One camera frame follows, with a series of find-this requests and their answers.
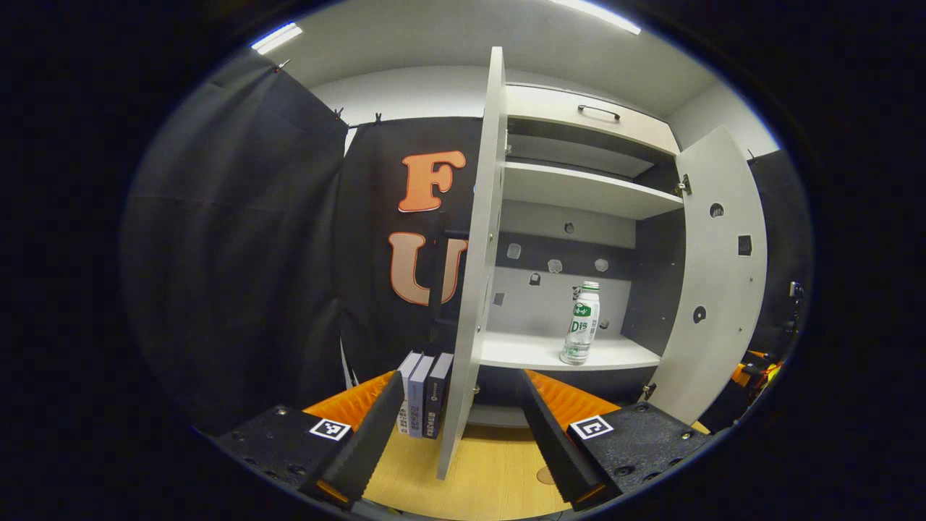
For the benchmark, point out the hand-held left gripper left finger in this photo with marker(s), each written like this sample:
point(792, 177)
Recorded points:
point(365, 445)

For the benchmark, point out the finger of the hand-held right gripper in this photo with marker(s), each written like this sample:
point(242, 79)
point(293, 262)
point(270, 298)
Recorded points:
point(745, 375)

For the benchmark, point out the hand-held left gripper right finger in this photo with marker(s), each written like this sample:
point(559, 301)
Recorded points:
point(553, 441)

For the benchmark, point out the clear green label plastic bottle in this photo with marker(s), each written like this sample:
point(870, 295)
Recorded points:
point(581, 325)

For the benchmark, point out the round brown coaster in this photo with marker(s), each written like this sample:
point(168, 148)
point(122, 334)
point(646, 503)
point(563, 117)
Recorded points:
point(545, 475)

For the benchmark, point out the grey blue book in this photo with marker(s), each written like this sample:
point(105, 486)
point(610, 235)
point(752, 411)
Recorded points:
point(419, 394)

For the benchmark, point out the dark navy book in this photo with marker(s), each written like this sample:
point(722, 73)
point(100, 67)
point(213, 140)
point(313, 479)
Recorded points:
point(438, 394)

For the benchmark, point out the white open shelf cabinet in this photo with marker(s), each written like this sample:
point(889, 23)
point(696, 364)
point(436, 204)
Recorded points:
point(579, 188)

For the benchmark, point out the white cabinet drawer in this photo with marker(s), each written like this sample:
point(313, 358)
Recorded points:
point(550, 112)

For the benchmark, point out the ceiling light strip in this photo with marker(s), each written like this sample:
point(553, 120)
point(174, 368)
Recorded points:
point(276, 37)

